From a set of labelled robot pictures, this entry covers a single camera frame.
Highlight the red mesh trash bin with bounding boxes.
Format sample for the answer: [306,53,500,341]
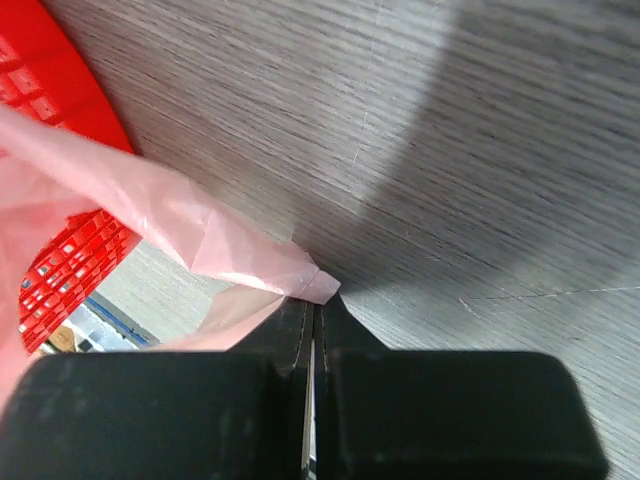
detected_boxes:
[1,0,140,353]

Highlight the pink plastic trash bag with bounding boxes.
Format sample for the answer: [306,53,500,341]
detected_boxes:
[1,108,339,397]

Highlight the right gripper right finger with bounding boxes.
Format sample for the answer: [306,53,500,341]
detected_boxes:
[313,297,609,479]

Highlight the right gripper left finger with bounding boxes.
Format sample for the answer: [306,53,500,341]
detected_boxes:
[1,300,313,479]

